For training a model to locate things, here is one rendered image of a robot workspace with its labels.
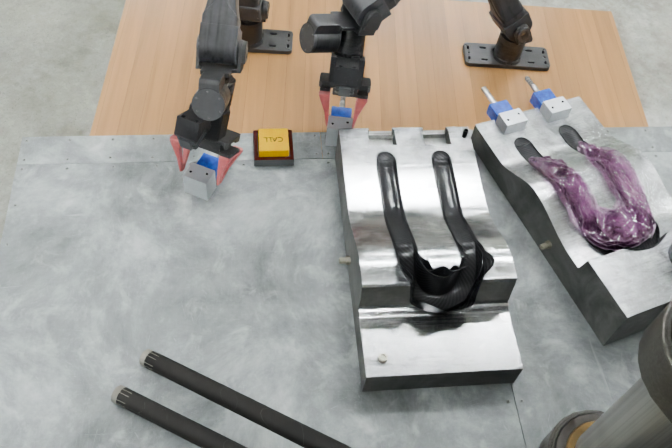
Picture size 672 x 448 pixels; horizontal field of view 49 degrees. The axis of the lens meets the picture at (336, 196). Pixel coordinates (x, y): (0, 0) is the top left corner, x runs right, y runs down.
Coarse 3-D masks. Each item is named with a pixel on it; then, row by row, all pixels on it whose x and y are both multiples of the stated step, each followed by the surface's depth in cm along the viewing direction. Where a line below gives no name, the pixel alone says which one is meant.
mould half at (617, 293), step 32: (480, 128) 153; (544, 128) 154; (576, 128) 155; (512, 160) 148; (576, 160) 146; (640, 160) 145; (512, 192) 146; (544, 192) 139; (608, 192) 141; (544, 224) 139; (544, 256) 142; (576, 256) 134; (608, 256) 130; (640, 256) 130; (576, 288) 134; (608, 288) 126; (640, 288) 126; (608, 320) 128; (640, 320) 127
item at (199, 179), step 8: (200, 160) 144; (208, 160) 144; (216, 160) 144; (192, 168) 141; (200, 168) 141; (208, 168) 141; (216, 168) 143; (184, 176) 140; (192, 176) 140; (200, 176) 140; (208, 176) 140; (216, 176) 144; (184, 184) 142; (192, 184) 141; (200, 184) 140; (208, 184) 140; (192, 192) 143; (200, 192) 142; (208, 192) 142
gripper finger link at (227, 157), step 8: (200, 144) 135; (208, 144) 135; (216, 144) 134; (216, 152) 135; (224, 152) 135; (232, 152) 136; (240, 152) 139; (224, 160) 135; (232, 160) 140; (224, 168) 136; (224, 176) 141
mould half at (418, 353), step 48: (432, 144) 144; (432, 192) 138; (480, 192) 139; (384, 240) 127; (432, 240) 127; (480, 240) 128; (384, 288) 121; (480, 288) 124; (384, 336) 123; (432, 336) 123; (480, 336) 124; (384, 384) 121; (432, 384) 123; (480, 384) 125
